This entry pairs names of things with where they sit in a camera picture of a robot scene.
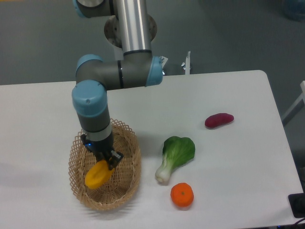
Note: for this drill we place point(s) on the purple sweet potato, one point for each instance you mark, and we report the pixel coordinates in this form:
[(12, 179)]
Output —
[(218, 120)]

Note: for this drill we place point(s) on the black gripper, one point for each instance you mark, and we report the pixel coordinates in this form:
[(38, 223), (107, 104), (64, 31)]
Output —
[(103, 150)]

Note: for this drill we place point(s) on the black device at edge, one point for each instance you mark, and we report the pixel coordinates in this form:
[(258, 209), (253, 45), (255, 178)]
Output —
[(297, 204)]

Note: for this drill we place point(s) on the white table leg right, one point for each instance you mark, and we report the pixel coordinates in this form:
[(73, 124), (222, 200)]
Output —
[(295, 107)]

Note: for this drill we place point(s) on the green bok choy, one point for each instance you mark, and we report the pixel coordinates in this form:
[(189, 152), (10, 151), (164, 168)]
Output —
[(177, 151)]

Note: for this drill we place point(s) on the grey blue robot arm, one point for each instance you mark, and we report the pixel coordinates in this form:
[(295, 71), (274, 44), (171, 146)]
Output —
[(94, 77)]

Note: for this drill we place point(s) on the woven wicker basket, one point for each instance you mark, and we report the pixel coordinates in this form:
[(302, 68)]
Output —
[(124, 181)]

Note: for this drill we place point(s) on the white metal frame bracket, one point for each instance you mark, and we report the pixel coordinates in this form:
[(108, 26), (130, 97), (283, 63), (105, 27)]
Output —
[(185, 66)]

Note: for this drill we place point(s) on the orange tangerine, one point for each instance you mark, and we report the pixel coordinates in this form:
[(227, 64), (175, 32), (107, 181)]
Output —
[(182, 195)]

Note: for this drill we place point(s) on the yellow mango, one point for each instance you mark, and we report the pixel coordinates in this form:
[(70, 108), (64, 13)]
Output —
[(98, 175)]

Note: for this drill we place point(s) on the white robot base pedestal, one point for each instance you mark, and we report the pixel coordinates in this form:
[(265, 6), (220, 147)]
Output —
[(118, 53)]

